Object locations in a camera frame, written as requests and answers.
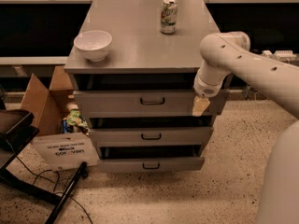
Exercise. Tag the grey bottom drawer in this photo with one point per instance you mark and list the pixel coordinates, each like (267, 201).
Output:
(151, 165)

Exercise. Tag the grey middle drawer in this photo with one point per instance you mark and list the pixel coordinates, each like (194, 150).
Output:
(145, 137)

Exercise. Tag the white power strip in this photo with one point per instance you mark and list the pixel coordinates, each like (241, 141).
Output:
(280, 55)

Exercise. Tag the grey top drawer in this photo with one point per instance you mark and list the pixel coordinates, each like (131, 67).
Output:
(139, 104)

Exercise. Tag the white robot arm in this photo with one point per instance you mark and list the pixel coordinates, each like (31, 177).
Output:
(228, 53)

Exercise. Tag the white ceramic bowl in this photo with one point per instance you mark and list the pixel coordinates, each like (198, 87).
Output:
(93, 45)

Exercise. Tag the green plush toy figure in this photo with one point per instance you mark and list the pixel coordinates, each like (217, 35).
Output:
(74, 122)

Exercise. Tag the grey drawer cabinet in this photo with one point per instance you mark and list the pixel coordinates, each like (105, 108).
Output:
(142, 58)

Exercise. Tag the white printed cardboard flap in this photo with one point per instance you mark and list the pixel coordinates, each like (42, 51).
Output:
(66, 151)

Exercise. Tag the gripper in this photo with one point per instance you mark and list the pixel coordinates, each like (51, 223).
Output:
(204, 89)

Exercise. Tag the grey drawer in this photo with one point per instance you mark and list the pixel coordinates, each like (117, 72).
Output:
(151, 165)
(139, 104)
(145, 137)

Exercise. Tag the green white soda can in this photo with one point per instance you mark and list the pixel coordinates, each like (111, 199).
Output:
(168, 20)

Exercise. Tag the brown cardboard box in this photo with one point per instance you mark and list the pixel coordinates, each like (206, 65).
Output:
(48, 104)

